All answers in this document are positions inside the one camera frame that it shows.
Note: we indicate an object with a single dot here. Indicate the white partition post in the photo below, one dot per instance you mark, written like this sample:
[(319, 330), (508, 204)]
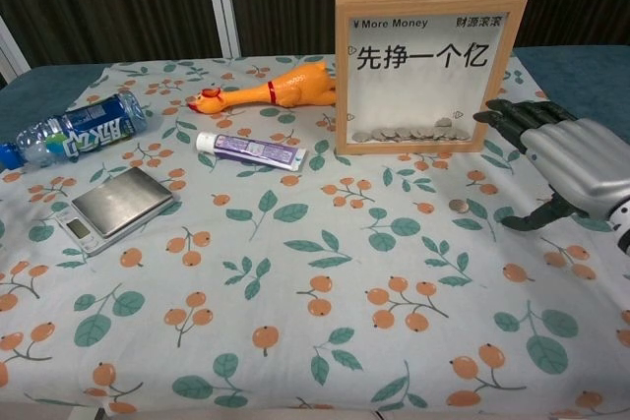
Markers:
[(12, 53), (224, 2)]

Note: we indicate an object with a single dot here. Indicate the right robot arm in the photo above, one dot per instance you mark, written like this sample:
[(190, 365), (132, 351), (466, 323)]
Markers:
[(624, 230)]

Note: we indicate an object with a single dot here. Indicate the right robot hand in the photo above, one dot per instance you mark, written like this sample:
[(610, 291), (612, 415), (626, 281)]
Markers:
[(581, 164)]

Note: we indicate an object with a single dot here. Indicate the wooden frame coin bank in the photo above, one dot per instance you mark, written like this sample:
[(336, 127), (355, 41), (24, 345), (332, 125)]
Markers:
[(492, 71)]

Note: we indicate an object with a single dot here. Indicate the blue label plastic bottle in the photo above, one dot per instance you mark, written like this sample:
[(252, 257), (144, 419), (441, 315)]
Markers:
[(93, 127)]

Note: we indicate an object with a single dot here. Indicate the floral orange fruit tablecloth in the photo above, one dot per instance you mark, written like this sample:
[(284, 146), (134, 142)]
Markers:
[(315, 267)]

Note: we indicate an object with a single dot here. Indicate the purple white toothpaste tube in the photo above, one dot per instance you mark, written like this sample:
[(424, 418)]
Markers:
[(256, 149)]

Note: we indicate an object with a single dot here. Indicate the silver digital pocket scale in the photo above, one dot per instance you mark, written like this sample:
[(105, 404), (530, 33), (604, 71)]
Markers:
[(118, 201)]

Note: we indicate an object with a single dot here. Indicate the orange rubber chicken toy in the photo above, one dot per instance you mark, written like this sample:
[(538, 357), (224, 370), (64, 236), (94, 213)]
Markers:
[(290, 88)]

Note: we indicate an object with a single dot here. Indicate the pile of silver coins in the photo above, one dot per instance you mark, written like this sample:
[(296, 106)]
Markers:
[(408, 134)]

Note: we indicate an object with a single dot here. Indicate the silver coin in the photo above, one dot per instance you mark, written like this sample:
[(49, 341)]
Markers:
[(458, 205)]

